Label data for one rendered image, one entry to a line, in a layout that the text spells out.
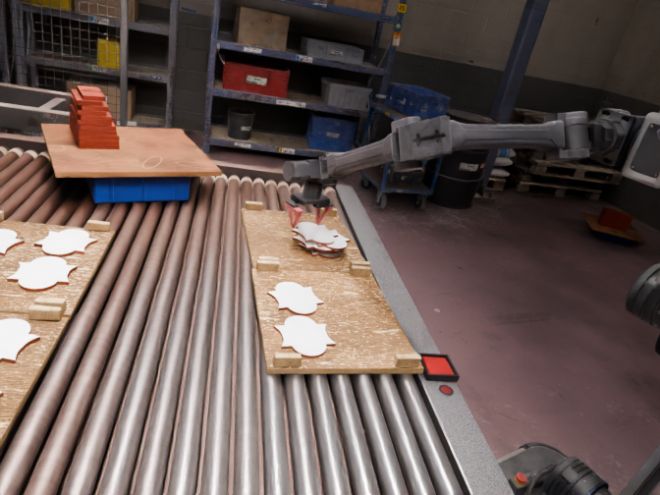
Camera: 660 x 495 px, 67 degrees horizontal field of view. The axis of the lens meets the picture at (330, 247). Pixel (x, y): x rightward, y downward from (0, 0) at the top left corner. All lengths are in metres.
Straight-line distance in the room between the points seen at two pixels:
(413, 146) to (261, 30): 4.42
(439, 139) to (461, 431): 0.58
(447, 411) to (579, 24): 6.59
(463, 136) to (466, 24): 5.57
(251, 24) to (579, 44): 4.13
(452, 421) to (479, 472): 0.12
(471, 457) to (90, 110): 1.49
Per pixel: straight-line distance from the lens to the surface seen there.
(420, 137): 1.08
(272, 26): 5.43
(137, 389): 1.02
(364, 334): 1.20
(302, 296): 1.28
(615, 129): 1.35
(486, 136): 1.11
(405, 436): 1.02
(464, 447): 1.05
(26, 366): 1.07
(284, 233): 1.61
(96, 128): 1.85
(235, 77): 5.37
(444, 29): 6.51
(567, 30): 7.30
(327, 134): 5.65
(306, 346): 1.11
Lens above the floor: 1.61
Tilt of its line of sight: 26 degrees down
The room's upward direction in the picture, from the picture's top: 12 degrees clockwise
